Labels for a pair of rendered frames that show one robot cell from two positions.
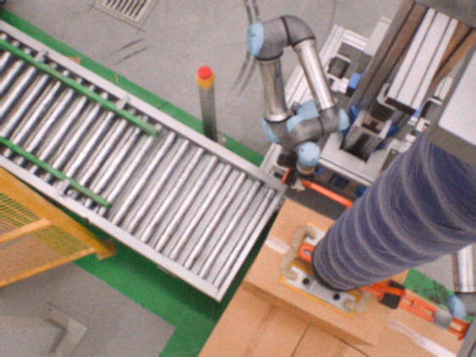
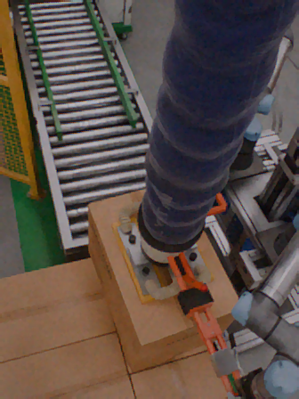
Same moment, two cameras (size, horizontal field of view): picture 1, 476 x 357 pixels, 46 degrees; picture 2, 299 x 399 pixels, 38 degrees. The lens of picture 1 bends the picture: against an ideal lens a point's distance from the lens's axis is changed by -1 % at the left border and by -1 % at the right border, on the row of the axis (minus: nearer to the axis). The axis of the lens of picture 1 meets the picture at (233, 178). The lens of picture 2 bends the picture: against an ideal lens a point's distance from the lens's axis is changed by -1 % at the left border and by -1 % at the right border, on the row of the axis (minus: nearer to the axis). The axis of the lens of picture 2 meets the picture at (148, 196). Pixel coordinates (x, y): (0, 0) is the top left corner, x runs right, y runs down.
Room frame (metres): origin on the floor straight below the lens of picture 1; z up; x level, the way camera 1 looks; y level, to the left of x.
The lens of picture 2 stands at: (-0.42, -0.79, 2.54)
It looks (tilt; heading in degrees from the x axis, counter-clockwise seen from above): 55 degrees down; 35
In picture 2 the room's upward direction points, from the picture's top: 10 degrees clockwise
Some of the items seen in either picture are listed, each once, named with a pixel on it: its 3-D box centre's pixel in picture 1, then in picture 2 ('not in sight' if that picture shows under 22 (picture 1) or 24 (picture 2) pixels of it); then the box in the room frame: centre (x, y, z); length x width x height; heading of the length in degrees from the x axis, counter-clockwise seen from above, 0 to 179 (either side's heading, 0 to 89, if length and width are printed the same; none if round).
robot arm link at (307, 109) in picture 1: (308, 117); (245, 132); (0.89, -0.31, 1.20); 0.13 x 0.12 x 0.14; 109
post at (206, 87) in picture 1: (208, 114); not in sight; (1.17, 0.15, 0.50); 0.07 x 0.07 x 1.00; 60
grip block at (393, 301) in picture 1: (391, 294); (195, 299); (0.15, -0.64, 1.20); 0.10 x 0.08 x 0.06; 154
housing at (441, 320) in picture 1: (440, 319); (223, 362); (0.06, -0.83, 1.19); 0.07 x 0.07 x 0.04; 64
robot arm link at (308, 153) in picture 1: (308, 155); not in sight; (0.62, -0.27, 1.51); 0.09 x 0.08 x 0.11; 19
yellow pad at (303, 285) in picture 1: (320, 289); (138, 256); (0.17, -0.37, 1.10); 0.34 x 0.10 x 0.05; 64
